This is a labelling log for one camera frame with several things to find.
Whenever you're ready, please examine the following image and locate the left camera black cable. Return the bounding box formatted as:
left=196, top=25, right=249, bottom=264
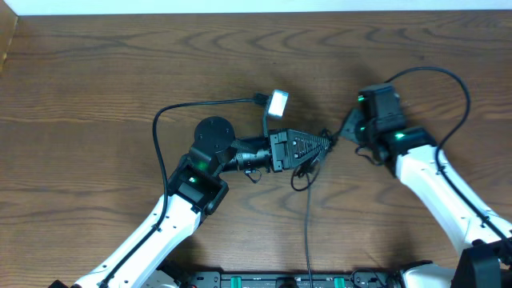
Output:
left=98, top=92, right=269, bottom=288

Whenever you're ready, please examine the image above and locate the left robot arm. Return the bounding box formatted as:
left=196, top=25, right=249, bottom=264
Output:
left=74, top=117, right=332, bottom=288

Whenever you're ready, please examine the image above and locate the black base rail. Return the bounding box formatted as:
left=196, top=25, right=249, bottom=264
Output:
left=142, top=270, right=402, bottom=288

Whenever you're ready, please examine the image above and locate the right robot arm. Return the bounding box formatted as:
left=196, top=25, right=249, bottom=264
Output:
left=341, top=83, right=511, bottom=287

